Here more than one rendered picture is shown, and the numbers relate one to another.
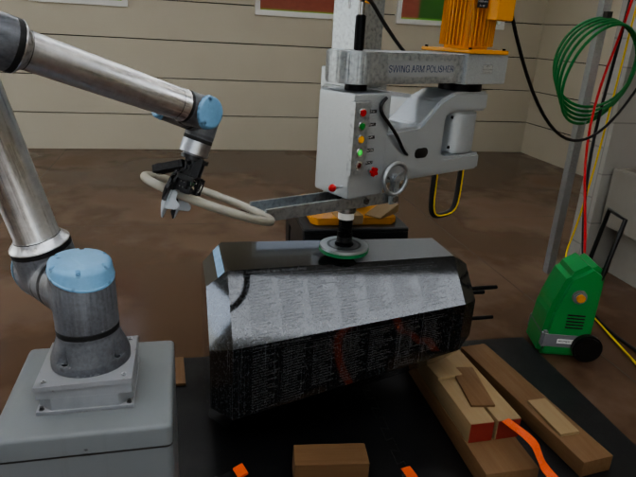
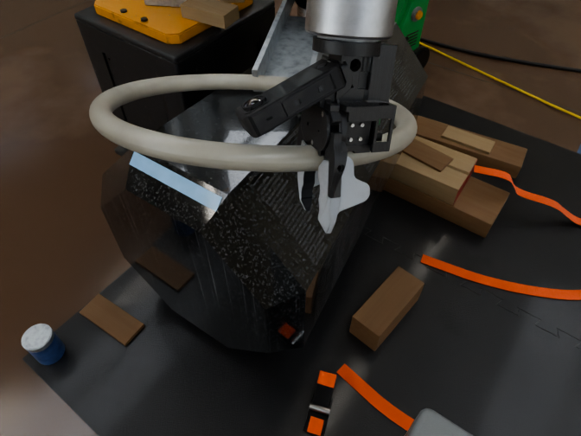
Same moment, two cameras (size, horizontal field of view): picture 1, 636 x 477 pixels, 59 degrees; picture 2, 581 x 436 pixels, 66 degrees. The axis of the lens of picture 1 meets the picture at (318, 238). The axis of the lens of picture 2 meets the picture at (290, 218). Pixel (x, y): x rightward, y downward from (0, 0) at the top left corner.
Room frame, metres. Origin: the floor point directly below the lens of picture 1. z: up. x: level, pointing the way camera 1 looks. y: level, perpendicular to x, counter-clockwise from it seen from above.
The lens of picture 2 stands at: (1.43, 0.74, 1.59)
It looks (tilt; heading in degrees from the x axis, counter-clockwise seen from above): 49 degrees down; 319
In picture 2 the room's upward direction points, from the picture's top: straight up
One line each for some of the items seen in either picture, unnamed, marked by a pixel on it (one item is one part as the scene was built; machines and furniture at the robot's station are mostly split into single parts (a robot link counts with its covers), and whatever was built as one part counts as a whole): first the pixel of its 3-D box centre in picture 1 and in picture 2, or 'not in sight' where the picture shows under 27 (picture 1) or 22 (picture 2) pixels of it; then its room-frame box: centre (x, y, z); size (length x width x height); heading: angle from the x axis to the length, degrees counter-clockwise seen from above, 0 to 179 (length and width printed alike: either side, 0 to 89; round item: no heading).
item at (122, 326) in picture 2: (174, 371); (111, 318); (2.52, 0.71, 0.02); 0.25 x 0.10 x 0.01; 16
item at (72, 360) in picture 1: (89, 340); not in sight; (1.24, 0.56, 0.98); 0.19 x 0.19 x 0.10
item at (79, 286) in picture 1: (81, 289); not in sight; (1.25, 0.57, 1.11); 0.17 x 0.15 x 0.18; 49
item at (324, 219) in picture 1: (344, 207); (175, 0); (3.19, -0.15, 0.76); 0.49 x 0.49 x 0.05; 13
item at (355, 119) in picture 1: (358, 138); not in sight; (2.20, -0.13, 1.35); 0.08 x 0.03 x 0.28; 130
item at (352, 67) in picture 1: (416, 71); not in sight; (2.55, -0.39, 1.60); 0.96 x 0.25 x 0.17; 130
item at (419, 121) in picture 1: (417, 142); not in sight; (2.57, -0.43, 1.28); 0.74 x 0.23 x 0.49; 130
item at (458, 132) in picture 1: (453, 130); not in sight; (2.75, -0.62, 1.32); 0.19 x 0.19 x 0.20
